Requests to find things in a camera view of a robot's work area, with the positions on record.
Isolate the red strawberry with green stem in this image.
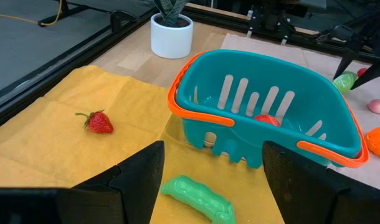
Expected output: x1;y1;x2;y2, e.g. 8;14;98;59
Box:
74;109;115;134

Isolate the green leafy plant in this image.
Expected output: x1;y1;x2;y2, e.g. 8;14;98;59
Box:
152;0;191;28

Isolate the pale pink cloth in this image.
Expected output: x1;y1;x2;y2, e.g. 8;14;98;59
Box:
220;33;380;194

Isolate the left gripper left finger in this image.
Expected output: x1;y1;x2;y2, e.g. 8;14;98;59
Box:
0;140;165;224

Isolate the black stand leg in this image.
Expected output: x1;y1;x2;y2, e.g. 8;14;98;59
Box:
37;0;88;27

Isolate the green toy cucumber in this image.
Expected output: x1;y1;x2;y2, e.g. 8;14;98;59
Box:
160;175;237;224

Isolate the green toy cabbage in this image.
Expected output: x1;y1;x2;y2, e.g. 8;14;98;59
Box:
332;70;359;94

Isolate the yellow floor cable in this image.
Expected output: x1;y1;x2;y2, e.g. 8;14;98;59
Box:
0;0;64;26

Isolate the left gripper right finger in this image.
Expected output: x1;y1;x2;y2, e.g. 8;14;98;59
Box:
262;140;380;224

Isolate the pink toy peach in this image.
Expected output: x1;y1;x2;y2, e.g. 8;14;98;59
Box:
367;98;380;115

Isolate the black aluminium table frame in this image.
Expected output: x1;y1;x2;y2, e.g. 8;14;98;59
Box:
0;4;380;133

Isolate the teal basket with orange handles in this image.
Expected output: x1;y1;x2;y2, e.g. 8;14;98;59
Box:
166;49;370;169

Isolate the red toy fruit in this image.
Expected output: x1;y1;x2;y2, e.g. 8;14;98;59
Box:
253;114;282;128

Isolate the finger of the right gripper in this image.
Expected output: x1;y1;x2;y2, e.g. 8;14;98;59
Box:
333;49;362;80
351;60;380;90

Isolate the white plant pot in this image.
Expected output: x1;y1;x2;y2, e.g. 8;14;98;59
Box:
150;12;194;60

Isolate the yellow cloth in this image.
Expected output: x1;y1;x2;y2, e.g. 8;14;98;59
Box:
0;64;286;224

